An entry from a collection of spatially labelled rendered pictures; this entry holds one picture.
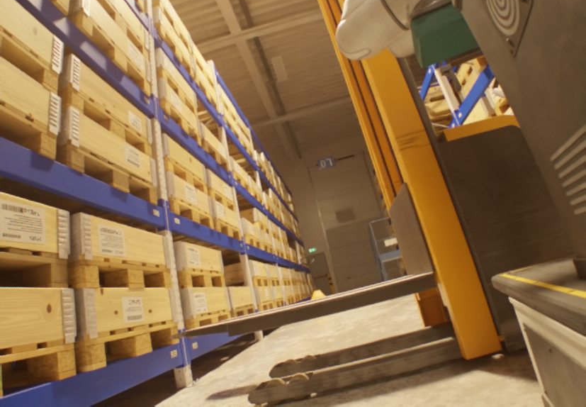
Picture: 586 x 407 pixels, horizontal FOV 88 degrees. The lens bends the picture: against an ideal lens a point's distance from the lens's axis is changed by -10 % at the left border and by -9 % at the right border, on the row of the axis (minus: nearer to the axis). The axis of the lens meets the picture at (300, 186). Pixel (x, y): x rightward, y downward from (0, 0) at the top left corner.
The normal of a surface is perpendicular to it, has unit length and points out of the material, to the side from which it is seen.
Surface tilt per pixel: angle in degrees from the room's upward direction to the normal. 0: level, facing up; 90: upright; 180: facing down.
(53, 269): 90
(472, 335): 90
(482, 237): 90
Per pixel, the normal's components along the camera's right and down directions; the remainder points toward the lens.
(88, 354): 0.59, -0.38
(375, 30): -0.25, 0.70
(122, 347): -0.13, -0.28
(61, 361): 0.97, -0.25
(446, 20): -0.38, -0.20
